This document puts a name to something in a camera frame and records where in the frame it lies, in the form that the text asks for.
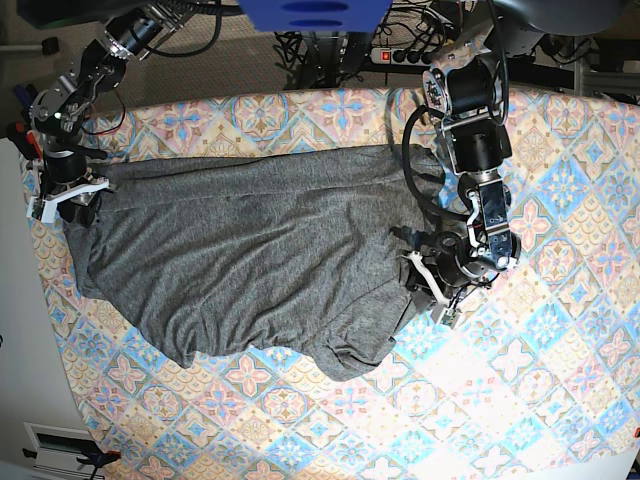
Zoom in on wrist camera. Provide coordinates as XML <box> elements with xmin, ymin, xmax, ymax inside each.
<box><xmin>26</xmin><ymin>196</ymin><xmax>58</xmax><ymax>224</ymax></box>
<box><xmin>430</xmin><ymin>304</ymin><xmax>461</xmax><ymax>329</ymax></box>

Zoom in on white floor vent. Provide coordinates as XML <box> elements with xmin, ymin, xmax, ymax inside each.
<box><xmin>24</xmin><ymin>422</ymin><xmax>98</xmax><ymax>478</ymax></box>

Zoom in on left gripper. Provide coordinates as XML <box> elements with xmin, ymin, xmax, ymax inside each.
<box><xmin>397</xmin><ymin>232</ymin><xmax>500</xmax><ymax>313</ymax></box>

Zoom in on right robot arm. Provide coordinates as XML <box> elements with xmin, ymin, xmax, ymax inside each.
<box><xmin>27</xmin><ymin>1</ymin><xmax>195</xmax><ymax>223</ymax></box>

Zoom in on red black clamp left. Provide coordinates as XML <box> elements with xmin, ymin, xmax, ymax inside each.
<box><xmin>5</xmin><ymin>122</ymin><xmax>41</xmax><ymax>160</ymax></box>

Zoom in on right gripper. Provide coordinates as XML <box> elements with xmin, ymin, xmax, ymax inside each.
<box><xmin>32</xmin><ymin>149</ymin><xmax>116</xmax><ymax>210</ymax></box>

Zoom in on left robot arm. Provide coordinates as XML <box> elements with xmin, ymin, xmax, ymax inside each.
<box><xmin>394</xmin><ymin>27</ymin><xmax>521</xmax><ymax>326</ymax></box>

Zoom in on blue black clamp bottom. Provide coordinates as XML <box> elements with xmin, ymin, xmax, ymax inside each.
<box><xmin>22</xmin><ymin>448</ymin><xmax>121</xmax><ymax>475</ymax></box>

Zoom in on white power strip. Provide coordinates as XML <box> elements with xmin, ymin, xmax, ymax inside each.
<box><xmin>369</xmin><ymin>47</ymin><xmax>432</xmax><ymax>67</ymax></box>

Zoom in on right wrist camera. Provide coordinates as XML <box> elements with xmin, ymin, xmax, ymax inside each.
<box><xmin>26</xmin><ymin>196</ymin><xmax>58</xmax><ymax>224</ymax></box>

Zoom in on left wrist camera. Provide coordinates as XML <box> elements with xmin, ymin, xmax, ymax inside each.
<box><xmin>430</xmin><ymin>304</ymin><xmax>461</xmax><ymax>329</ymax></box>

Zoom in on patterned tablecloth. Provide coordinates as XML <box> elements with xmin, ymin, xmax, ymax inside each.
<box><xmin>30</xmin><ymin>87</ymin><xmax>639</xmax><ymax>479</ymax></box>

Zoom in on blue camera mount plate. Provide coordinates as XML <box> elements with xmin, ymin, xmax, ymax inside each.
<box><xmin>238</xmin><ymin>0</ymin><xmax>391</xmax><ymax>33</ymax></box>

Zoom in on grey t-shirt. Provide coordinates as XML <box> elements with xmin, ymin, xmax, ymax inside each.
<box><xmin>63</xmin><ymin>146</ymin><xmax>435</xmax><ymax>381</ymax></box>

